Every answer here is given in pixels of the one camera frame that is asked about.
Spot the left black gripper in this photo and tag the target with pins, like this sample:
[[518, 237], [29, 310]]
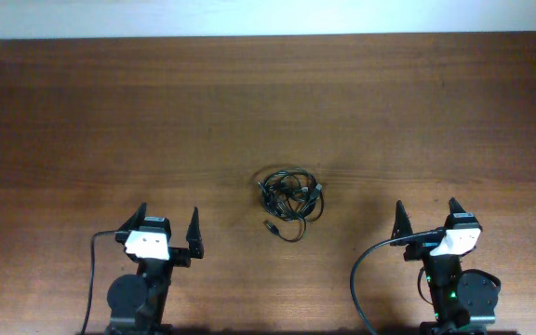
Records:
[[180, 254]]

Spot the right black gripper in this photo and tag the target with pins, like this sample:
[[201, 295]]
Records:
[[417, 251]]

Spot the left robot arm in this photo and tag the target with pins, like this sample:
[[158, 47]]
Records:
[[138, 300]]

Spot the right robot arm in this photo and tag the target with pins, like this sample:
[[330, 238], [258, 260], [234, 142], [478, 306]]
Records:
[[463, 300]]

